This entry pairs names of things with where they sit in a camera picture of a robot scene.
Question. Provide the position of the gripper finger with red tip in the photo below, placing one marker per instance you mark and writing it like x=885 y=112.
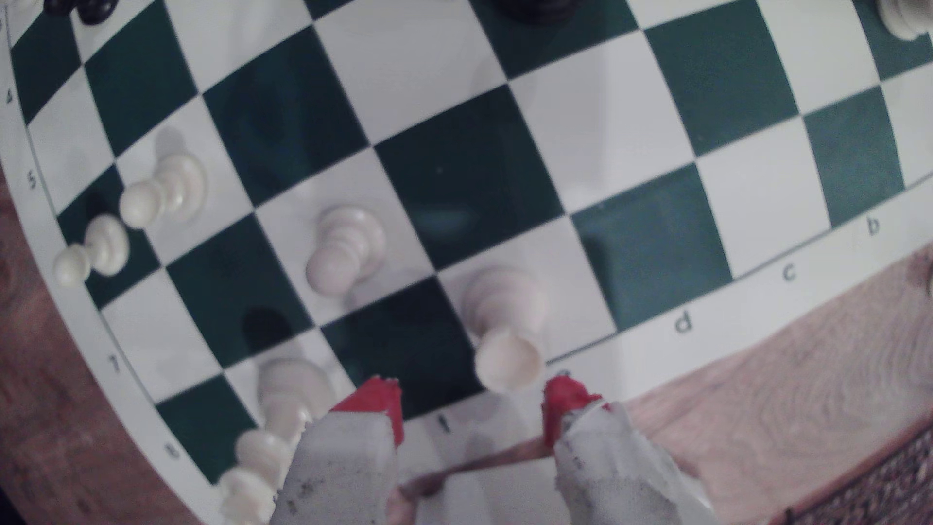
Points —
x=612 y=474
x=342 y=467

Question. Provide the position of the white king chess piece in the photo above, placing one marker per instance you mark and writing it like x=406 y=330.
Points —
x=288 y=401

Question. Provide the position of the white pawn chess piece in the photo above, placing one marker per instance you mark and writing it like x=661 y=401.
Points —
x=171 y=186
x=106 y=244
x=342 y=251

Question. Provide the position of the green white chess board mat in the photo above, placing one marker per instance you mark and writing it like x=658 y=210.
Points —
x=466 y=160

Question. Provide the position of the black rook chess piece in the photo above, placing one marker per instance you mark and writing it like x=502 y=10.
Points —
x=539 y=7

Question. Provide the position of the black pawn chess piece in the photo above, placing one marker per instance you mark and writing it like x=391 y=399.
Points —
x=95 y=9

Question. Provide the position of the dark patterned rug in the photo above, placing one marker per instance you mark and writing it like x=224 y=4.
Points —
x=882 y=485

